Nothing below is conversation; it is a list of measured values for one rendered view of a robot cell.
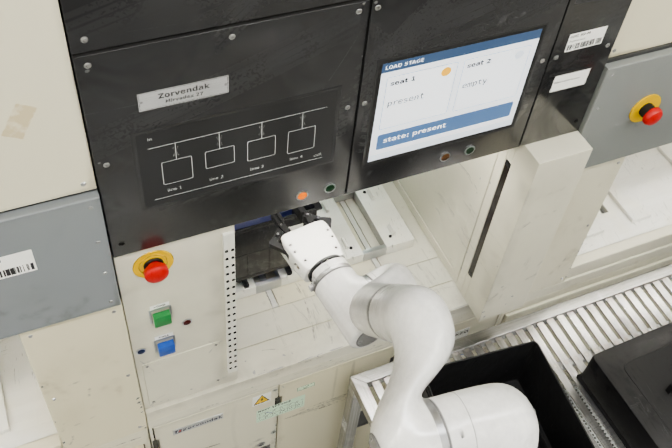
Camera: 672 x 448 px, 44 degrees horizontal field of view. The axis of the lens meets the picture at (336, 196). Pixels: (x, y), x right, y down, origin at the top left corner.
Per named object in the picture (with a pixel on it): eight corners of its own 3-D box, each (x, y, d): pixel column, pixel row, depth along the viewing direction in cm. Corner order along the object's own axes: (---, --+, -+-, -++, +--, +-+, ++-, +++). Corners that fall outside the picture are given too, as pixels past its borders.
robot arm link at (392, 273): (445, 252, 129) (386, 255, 159) (358, 300, 125) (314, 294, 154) (471, 304, 130) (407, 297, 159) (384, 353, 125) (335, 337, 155)
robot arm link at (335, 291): (356, 257, 153) (313, 281, 151) (395, 311, 146) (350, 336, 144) (358, 280, 160) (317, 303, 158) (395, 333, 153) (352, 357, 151)
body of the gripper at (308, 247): (304, 295, 157) (276, 253, 163) (350, 275, 161) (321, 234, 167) (306, 272, 152) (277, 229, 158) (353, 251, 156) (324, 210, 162)
